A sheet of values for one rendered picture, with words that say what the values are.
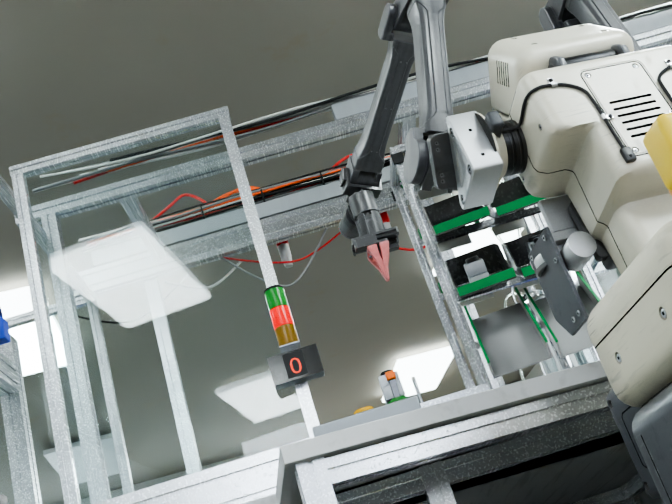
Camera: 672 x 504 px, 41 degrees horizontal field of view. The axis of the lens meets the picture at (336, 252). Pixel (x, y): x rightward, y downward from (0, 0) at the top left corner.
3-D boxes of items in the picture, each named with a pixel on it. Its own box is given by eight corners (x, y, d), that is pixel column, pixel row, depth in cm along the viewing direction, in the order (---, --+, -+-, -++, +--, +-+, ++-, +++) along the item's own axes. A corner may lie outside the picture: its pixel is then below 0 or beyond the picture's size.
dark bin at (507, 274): (516, 277, 199) (505, 246, 199) (460, 298, 200) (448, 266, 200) (504, 270, 227) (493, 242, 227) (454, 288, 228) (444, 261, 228)
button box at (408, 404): (427, 424, 171) (416, 393, 173) (320, 457, 169) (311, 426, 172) (426, 433, 177) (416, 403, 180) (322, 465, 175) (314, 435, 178)
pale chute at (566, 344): (621, 337, 190) (615, 318, 189) (560, 358, 191) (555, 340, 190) (581, 285, 216) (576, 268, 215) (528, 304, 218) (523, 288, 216)
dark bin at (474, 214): (490, 215, 206) (479, 185, 206) (436, 236, 207) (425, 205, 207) (481, 216, 234) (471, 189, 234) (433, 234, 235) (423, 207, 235)
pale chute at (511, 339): (553, 357, 189) (547, 339, 188) (493, 379, 190) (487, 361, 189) (522, 303, 215) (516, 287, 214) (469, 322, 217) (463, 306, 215)
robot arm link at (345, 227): (343, 163, 198) (380, 168, 200) (329, 191, 208) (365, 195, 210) (345, 210, 192) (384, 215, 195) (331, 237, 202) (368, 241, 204)
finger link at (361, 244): (366, 292, 192) (354, 253, 196) (398, 283, 192) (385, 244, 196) (365, 280, 186) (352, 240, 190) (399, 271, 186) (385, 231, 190)
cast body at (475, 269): (492, 284, 200) (481, 254, 200) (473, 291, 200) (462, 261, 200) (489, 281, 208) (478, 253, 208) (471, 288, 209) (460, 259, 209)
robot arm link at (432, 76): (404, -38, 168) (455, -28, 170) (381, 12, 179) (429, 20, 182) (420, 168, 148) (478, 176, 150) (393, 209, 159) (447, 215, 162)
